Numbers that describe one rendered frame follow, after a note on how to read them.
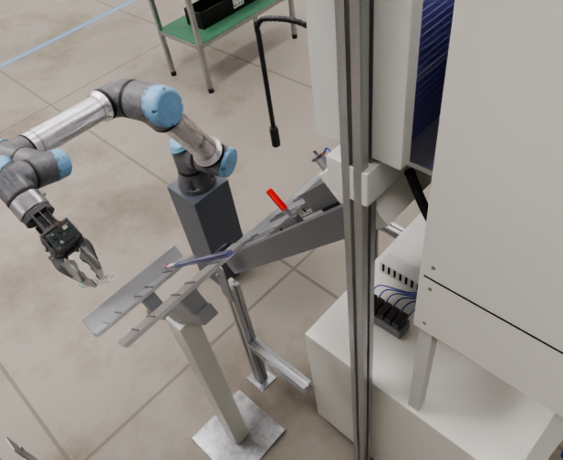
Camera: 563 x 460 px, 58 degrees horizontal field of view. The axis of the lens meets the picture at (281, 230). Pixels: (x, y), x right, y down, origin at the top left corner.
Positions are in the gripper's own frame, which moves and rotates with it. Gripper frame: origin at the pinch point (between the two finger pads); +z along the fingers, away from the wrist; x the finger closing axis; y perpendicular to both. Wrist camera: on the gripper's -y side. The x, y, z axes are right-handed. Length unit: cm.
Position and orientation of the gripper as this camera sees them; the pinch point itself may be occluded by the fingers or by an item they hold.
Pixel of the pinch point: (96, 280)
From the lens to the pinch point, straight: 124.8
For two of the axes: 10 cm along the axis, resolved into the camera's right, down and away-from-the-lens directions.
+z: 6.8, 7.3, -0.4
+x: 6.7, -6.0, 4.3
